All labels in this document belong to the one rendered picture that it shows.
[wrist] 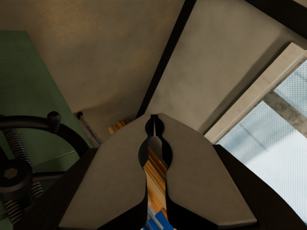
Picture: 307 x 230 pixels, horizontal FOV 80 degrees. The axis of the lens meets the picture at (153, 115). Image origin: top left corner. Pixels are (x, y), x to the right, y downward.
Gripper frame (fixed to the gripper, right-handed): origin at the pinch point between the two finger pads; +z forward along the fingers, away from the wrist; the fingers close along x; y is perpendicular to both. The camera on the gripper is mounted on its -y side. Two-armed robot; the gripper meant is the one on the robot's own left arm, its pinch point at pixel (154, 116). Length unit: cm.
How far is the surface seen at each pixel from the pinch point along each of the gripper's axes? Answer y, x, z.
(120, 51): 19, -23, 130
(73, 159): 33, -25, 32
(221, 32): 8, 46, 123
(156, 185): 145, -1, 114
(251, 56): 20, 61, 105
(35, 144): 28, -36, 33
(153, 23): 2, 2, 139
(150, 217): 117, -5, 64
